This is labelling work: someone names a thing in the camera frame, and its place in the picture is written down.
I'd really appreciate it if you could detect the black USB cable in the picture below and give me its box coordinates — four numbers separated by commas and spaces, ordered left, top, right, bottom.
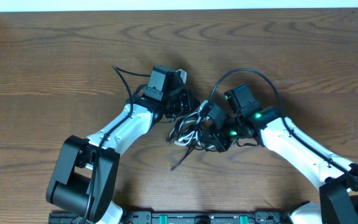
166, 110, 220, 171

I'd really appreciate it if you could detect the white USB cable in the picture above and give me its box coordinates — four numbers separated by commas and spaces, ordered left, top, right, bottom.
169, 111, 204, 147

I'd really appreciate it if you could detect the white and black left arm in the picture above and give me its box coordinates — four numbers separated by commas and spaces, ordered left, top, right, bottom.
46, 89, 200, 223

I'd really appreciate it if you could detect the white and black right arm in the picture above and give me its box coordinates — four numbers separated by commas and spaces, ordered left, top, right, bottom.
201, 107, 358, 224

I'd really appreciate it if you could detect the black left camera cable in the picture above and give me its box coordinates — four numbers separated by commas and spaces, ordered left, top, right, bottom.
81, 64, 186, 224

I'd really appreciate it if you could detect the black camera cable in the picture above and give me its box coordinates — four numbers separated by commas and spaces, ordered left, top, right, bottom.
205, 68, 358, 200
81, 64, 186, 224

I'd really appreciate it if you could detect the black right camera cable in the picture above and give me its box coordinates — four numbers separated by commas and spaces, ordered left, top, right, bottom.
205, 68, 358, 200

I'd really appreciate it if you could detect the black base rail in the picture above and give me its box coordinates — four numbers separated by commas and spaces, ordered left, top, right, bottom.
48, 203, 323, 224

